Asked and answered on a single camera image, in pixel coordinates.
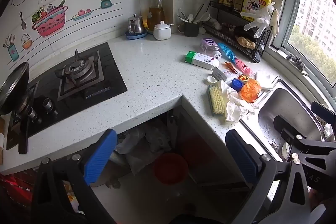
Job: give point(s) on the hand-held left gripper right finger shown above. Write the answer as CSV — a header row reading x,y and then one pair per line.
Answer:
x,y
241,158

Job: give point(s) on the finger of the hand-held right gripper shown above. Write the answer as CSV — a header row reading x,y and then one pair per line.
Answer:
x,y
321,111
284,127

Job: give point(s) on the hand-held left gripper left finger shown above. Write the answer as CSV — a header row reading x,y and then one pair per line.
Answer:
x,y
101,158

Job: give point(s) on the stainless steel sink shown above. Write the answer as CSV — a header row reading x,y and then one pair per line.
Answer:
x,y
288,106

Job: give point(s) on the clear plastic bag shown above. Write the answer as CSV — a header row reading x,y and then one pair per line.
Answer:
x,y
143,145

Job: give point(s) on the orange plastic wrapper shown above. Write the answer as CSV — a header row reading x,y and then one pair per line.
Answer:
x,y
250,91

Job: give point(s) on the white paper sheet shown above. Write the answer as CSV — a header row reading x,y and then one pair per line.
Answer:
x,y
265,81

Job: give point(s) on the crumpled white plastic bag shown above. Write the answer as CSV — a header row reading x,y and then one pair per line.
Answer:
x,y
235,107

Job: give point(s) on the dark scouring pad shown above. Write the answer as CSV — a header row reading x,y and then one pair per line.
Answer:
x,y
296,61

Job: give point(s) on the blue bottle cap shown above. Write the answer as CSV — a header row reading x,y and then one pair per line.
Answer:
x,y
237,85

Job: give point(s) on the yellow bristle scrub brush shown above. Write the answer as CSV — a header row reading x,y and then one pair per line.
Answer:
x,y
217,99

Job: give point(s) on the red plastic bucket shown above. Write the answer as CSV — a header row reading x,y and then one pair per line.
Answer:
x,y
170,169

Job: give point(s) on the pink packet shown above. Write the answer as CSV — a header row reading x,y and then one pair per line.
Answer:
x,y
244,67

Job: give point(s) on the orange sachet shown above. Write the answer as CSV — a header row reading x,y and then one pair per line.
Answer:
x,y
230,67

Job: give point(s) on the black glass gas stove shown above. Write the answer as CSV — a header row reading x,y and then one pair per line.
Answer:
x,y
110,77

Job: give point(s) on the small grey white box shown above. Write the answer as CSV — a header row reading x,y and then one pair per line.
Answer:
x,y
220,74

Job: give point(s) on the small white cap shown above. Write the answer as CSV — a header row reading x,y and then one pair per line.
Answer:
x,y
211,79

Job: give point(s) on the red carton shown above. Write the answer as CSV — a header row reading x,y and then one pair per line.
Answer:
x,y
15,187

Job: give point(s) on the ginger root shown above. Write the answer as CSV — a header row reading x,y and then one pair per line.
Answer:
x,y
246,42

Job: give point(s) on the blue patterned packet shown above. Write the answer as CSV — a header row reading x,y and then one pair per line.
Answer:
x,y
227,52

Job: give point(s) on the window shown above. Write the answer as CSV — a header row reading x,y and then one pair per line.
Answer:
x,y
315,16

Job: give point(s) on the cream rubber glove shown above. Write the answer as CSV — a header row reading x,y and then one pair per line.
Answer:
x,y
275,22

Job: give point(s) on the green and white carton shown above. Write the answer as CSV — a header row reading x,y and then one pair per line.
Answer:
x,y
200,59

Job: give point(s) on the white rubber glove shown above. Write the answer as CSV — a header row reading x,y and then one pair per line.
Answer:
x,y
260,19

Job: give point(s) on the black frying pan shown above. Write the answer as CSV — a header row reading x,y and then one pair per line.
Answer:
x,y
13,87

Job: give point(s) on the blue saucer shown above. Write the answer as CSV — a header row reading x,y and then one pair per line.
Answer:
x,y
128,35

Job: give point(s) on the dark utensil mug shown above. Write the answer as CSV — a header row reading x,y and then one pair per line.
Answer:
x,y
191,29

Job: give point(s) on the white ceramic spoon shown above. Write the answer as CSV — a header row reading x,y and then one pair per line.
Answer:
x,y
205,16

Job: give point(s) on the steel teapot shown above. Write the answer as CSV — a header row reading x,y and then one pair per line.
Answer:
x,y
135,24

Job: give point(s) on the white lidded sugar bowl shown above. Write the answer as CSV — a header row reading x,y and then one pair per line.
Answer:
x,y
162,31

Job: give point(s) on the dark chopsticks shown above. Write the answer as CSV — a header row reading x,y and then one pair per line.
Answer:
x,y
199,12

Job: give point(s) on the glass pitcher with amber liquid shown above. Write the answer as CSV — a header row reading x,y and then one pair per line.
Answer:
x,y
155,15

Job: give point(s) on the cartoon kitchen wall sticker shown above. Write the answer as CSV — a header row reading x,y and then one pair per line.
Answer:
x,y
50,22

